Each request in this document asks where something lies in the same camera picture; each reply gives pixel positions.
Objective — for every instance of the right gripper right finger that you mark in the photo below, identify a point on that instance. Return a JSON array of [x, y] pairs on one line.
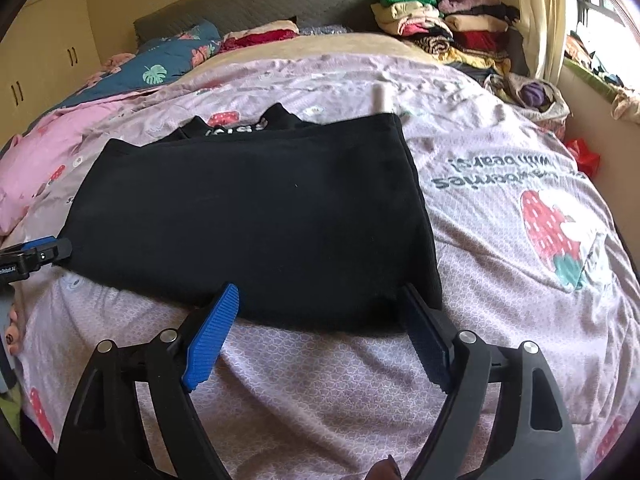
[[531, 436]]

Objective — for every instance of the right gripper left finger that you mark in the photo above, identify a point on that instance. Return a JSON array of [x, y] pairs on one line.
[[103, 435]]

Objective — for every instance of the black IKISS sweater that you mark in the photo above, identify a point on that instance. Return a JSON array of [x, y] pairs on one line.
[[318, 226]]

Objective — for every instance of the floral bag of clothes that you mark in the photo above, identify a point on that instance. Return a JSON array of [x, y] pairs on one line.
[[537, 100]]

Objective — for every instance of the pile of folded clothes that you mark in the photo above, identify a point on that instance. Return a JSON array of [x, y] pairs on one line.
[[477, 36]]

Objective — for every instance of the person's left hand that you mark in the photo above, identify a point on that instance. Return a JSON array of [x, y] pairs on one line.
[[13, 334]]

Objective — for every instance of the pink blanket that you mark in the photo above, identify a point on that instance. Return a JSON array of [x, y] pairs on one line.
[[40, 156]]

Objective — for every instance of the cream wardrobe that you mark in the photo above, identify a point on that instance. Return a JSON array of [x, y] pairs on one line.
[[48, 53]]

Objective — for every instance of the blue leaf print quilt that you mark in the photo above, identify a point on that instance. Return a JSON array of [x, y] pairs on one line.
[[160, 61]]

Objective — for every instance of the red plastic bag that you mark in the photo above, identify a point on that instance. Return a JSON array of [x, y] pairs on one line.
[[588, 162]]

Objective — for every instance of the red cloth by pillows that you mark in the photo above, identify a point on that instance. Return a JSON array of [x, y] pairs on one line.
[[271, 32]]

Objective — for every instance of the beige blanket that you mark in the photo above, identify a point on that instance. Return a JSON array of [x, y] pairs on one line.
[[304, 46]]

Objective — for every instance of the grey quilted headboard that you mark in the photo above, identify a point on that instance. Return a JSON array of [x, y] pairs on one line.
[[231, 15]]

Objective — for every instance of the cream curtain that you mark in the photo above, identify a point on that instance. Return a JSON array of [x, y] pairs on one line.
[[543, 27]]

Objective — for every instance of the window with black frame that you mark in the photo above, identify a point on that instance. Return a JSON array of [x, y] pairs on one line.
[[611, 47]]

